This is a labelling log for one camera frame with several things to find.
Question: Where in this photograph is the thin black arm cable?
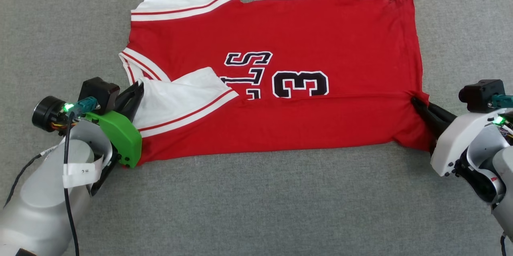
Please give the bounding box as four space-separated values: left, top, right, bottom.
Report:
3 153 44 208

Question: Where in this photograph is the camera cable teal plug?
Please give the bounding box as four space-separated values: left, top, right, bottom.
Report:
491 95 513 109
62 96 99 256

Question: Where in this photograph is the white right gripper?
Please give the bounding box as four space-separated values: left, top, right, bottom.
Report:
411 96 505 177

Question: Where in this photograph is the right camera cable teal plug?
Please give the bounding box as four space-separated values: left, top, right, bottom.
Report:
491 95 513 109

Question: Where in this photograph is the red white basketball jersey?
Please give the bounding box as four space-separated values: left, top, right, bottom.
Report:
118 0 435 167

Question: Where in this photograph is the left camera cable teal plug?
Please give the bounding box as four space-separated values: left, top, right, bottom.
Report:
62 96 99 256

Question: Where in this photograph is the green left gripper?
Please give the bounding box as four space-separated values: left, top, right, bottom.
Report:
84 80 145 197

